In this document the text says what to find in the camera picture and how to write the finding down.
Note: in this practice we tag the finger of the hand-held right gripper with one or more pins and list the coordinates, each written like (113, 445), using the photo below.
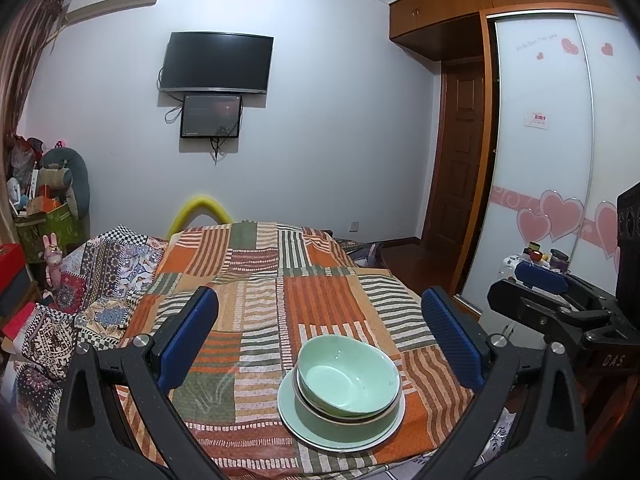
(542, 274)
(525, 310)

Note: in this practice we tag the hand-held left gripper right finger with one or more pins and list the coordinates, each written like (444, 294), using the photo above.
(452, 340)

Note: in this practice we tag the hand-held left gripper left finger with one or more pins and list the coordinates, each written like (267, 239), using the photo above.
(190, 340)

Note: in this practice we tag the green bowl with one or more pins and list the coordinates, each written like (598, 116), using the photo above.
(350, 360)

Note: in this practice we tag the pink bowl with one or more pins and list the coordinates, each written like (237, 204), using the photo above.
(350, 418)

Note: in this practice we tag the mint green plate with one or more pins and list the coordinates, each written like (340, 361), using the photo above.
(320, 440)

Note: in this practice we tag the dark glass jar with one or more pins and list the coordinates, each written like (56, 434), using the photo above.
(559, 257)

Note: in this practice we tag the black speaker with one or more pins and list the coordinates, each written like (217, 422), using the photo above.
(630, 240)

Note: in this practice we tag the white heart-print wardrobe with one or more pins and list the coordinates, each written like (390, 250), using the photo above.
(540, 175)

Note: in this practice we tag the patterned patchwork blanket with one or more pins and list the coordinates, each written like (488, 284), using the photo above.
(110, 270)

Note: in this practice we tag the dark bag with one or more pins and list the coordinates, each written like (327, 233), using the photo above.
(365, 252)

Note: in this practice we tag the striped patchwork tablecloth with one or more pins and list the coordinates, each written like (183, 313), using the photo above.
(310, 285)

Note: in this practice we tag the yellow foam arch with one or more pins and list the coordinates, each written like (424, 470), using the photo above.
(200, 201)

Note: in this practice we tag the brown wooden door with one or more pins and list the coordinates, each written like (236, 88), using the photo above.
(462, 160)

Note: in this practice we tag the red and white label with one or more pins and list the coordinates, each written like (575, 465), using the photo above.
(537, 120)

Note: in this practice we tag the pink rabbit figure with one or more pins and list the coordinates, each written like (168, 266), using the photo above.
(53, 260)

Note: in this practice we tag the green box of clutter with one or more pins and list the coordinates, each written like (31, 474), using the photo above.
(50, 230)

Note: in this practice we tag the dark grey box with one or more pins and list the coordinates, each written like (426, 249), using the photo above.
(12, 292)

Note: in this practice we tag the red box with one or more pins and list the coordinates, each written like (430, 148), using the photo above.
(10, 265)

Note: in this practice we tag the wooden overhead cabinet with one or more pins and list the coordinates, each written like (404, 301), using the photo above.
(440, 5)

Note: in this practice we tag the striped brown curtain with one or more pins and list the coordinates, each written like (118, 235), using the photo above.
(20, 75)

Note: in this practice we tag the white wall socket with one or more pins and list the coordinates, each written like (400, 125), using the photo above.
(354, 225)

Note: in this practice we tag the small black wall monitor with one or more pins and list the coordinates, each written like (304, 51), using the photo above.
(211, 115)

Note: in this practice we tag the black wall television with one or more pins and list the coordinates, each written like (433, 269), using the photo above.
(217, 62)

